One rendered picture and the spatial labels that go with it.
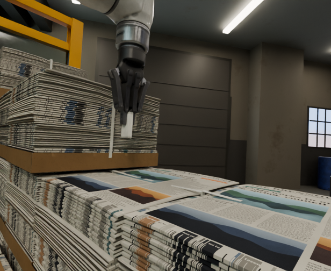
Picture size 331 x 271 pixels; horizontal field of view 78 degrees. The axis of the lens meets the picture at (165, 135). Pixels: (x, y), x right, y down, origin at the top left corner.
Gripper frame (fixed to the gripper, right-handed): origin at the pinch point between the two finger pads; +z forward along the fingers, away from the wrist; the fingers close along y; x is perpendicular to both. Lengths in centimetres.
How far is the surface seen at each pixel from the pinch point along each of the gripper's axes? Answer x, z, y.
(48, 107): -5.8, -2.2, 17.7
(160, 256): 31.1, 15.3, 17.9
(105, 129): -5.4, 1.5, 3.1
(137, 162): -4.6, 10.6, -8.4
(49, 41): -118, -64, -14
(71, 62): -117, -54, -29
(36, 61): -64, -30, 6
